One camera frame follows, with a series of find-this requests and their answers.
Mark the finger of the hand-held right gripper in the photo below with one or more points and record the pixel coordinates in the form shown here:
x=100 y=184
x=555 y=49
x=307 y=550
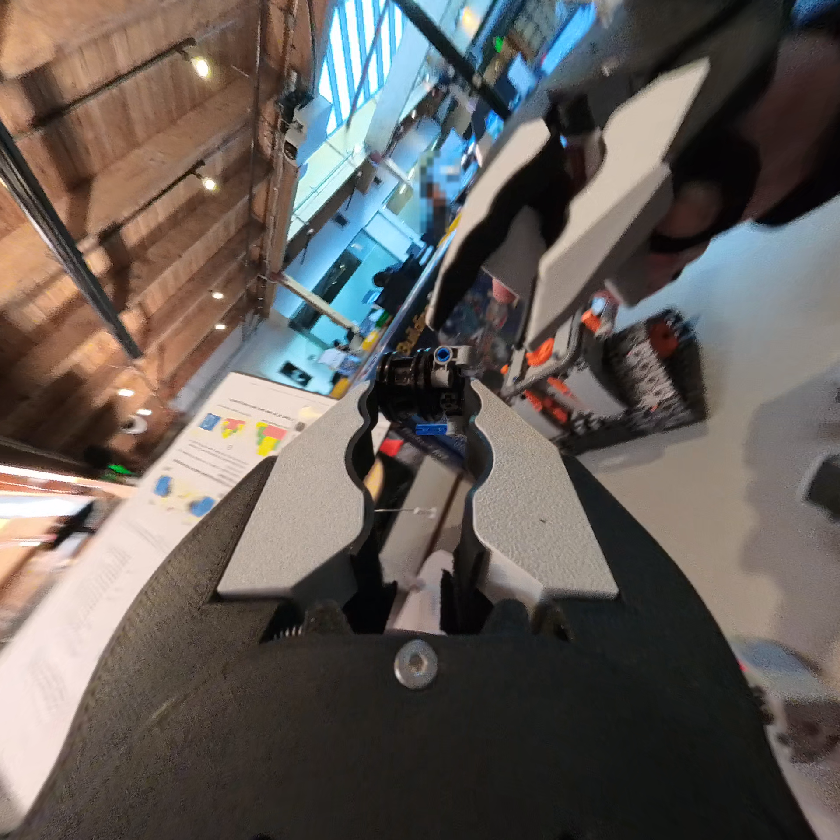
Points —
x=604 y=223
x=499 y=177

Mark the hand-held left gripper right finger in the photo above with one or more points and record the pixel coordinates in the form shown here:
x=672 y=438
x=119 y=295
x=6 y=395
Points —
x=544 y=525

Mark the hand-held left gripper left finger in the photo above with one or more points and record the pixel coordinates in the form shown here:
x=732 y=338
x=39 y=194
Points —
x=295 y=518

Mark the grey orange tracked toy vehicle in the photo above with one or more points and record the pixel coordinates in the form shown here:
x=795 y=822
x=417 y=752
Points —
x=623 y=380

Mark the black ribbed toy assembly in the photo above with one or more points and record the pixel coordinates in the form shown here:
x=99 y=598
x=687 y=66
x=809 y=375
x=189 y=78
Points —
x=413 y=380

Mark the person's right hand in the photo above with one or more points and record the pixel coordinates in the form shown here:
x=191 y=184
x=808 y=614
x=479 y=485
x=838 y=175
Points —
x=807 y=118

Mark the blue cardboard box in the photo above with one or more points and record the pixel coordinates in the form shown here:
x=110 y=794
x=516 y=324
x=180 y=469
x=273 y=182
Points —
x=485 y=308

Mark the white instruction booklet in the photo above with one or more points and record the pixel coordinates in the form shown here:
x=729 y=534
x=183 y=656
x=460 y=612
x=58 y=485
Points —
x=131 y=525

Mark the white suction mount plate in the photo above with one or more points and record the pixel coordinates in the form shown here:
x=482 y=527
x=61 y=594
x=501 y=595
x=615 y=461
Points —
x=426 y=590

